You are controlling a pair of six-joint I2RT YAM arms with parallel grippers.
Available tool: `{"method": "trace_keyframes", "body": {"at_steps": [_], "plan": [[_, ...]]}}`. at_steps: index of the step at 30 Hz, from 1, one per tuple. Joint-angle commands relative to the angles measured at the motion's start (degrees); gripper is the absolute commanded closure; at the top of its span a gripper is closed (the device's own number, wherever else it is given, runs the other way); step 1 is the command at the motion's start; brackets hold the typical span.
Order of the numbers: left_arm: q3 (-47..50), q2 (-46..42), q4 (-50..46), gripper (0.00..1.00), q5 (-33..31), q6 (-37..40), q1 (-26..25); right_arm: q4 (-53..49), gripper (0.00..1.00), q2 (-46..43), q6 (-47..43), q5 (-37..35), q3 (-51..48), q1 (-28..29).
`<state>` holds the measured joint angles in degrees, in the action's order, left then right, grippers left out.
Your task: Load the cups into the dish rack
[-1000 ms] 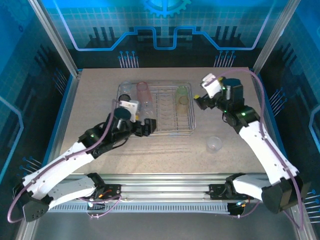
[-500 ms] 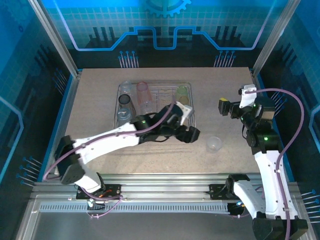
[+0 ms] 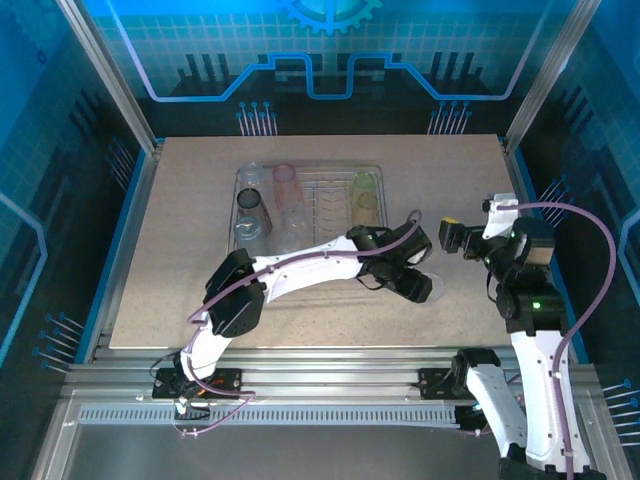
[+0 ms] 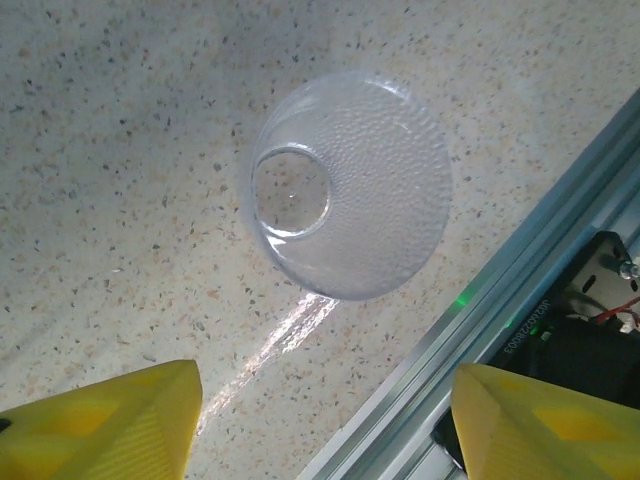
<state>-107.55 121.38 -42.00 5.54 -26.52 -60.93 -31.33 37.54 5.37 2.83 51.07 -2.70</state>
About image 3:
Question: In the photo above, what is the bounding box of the orange plastic cup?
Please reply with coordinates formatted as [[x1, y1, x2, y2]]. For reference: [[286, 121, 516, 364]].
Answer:
[[351, 191, 380, 226]]

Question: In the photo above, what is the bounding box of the green plastic cup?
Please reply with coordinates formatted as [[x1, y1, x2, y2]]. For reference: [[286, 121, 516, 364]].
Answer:
[[348, 170, 377, 199]]

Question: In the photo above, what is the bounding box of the metal wire dish rack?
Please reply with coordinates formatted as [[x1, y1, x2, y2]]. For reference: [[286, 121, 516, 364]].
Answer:
[[227, 162, 391, 256]]

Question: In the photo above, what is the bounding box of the red plastic cup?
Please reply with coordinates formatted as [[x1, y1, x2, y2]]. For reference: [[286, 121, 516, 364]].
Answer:
[[272, 163, 306, 211]]

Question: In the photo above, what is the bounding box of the blue plastic cup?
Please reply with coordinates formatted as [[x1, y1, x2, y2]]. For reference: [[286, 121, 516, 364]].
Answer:
[[232, 215, 270, 255]]

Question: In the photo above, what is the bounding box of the grey smoked plastic cup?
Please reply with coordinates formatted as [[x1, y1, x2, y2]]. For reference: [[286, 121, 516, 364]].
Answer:
[[235, 188, 274, 234]]

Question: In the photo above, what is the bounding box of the steel front panel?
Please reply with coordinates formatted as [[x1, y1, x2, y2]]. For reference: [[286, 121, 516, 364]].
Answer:
[[29, 389, 631, 480]]

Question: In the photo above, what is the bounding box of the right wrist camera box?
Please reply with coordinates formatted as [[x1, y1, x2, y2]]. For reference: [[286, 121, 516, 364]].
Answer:
[[481, 192, 521, 240]]

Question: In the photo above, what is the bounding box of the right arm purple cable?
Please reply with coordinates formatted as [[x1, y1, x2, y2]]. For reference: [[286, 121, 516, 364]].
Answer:
[[467, 201, 619, 480]]

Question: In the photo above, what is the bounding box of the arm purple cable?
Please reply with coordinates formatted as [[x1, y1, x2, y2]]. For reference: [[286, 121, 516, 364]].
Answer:
[[172, 208, 424, 440], [467, 201, 619, 480]]

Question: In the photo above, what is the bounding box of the aluminium rail beam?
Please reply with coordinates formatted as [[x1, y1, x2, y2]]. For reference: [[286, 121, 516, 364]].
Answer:
[[64, 347, 601, 401]]

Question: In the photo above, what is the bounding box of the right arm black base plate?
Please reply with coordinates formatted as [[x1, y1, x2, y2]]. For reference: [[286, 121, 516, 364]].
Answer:
[[417, 367, 481, 401]]

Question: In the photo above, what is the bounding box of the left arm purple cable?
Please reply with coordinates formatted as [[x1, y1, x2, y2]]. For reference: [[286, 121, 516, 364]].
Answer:
[[172, 208, 424, 440]]

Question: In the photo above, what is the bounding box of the aluminium frame post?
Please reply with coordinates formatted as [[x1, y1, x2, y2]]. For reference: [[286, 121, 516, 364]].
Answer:
[[54, 0, 157, 154], [502, 0, 604, 154]]

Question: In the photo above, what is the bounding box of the slotted grey cable duct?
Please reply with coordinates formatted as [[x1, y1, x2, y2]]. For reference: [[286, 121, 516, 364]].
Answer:
[[78, 407, 461, 427]]

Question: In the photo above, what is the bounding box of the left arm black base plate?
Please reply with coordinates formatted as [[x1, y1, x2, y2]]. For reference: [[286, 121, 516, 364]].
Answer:
[[151, 367, 245, 401]]

